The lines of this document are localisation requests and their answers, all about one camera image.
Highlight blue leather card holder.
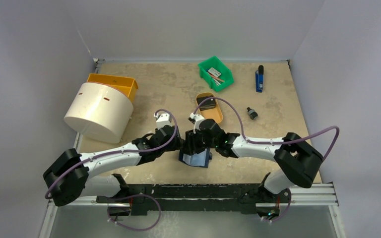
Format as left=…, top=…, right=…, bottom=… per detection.
left=179, top=149, right=212, bottom=168

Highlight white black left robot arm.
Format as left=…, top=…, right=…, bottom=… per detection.
left=43, top=125, right=184, bottom=206

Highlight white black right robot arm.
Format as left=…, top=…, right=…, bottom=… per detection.
left=182, top=119, right=324, bottom=202

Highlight black VIP credit cards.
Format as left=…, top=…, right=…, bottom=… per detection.
left=196, top=96, right=216, bottom=111

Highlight tan oval plastic tray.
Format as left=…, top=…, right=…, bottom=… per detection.
left=196, top=92, right=223, bottom=124

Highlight yellow wooden box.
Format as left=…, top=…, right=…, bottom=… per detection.
left=87, top=73, right=138, bottom=103

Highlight items inside green bin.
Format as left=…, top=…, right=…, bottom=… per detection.
left=207, top=67, right=225, bottom=86

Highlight green plastic bin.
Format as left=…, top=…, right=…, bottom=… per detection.
left=198, top=56, right=234, bottom=92

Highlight white cylindrical container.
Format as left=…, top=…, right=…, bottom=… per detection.
left=64, top=82, right=133, bottom=143

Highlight blue stapler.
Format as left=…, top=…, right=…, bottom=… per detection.
left=255, top=65, right=264, bottom=93

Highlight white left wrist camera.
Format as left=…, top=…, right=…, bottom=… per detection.
left=154, top=113, right=172, bottom=129

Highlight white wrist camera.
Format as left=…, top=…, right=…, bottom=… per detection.
left=188, top=113, right=205, bottom=124
left=154, top=113, right=172, bottom=129

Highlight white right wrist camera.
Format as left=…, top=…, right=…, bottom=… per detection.
left=188, top=113, right=205, bottom=124

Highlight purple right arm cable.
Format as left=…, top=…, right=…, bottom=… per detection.
left=193, top=97, right=340, bottom=163

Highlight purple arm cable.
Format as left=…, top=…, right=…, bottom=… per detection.
left=193, top=97, right=340, bottom=163
left=45, top=109, right=179, bottom=200

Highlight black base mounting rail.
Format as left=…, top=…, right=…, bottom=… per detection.
left=96, top=175, right=291, bottom=219

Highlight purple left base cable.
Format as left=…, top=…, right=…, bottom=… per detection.
left=106, top=193, right=163, bottom=232

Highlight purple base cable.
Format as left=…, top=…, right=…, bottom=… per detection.
left=106, top=193, right=163, bottom=232
left=259, top=188, right=292, bottom=225

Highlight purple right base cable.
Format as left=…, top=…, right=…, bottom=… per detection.
left=259, top=188, right=292, bottom=225

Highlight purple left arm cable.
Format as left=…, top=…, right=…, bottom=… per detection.
left=45, top=109, right=179, bottom=200

